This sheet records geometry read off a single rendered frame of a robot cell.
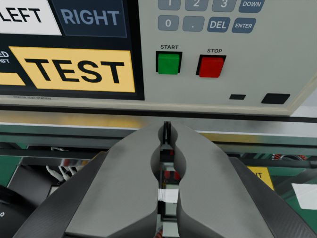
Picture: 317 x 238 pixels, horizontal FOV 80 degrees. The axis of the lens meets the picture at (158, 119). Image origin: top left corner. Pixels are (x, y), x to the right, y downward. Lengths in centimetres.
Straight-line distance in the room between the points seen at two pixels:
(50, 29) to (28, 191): 51
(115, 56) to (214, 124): 13
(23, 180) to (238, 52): 60
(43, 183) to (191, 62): 53
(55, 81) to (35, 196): 44
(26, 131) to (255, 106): 26
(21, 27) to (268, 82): 22
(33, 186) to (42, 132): 38
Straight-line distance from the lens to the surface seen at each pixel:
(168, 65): 17
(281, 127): 25
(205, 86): 20
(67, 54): 19
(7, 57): 23
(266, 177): 27
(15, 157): 34
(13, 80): 25
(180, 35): 17
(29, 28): 19
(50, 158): 31
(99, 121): 22
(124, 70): 19
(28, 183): 64
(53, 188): 49
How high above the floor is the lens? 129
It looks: 54 degrees down
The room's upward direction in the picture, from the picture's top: 1 degrees clockwise
